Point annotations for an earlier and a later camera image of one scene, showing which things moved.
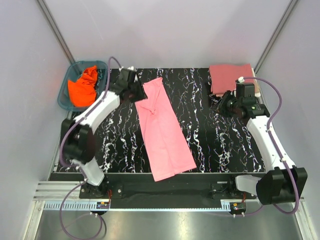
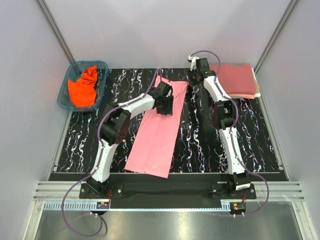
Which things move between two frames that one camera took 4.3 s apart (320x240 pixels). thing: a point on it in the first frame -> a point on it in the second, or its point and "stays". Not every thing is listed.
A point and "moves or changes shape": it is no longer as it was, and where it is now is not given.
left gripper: (142, 95) -> (168, 110)
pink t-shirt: (169, 148) moves or changes shape
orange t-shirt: (83, 92) stays
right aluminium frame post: (290, 7) stays
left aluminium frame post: (54, 27) stays
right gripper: (220, 106) -> (190, 74)
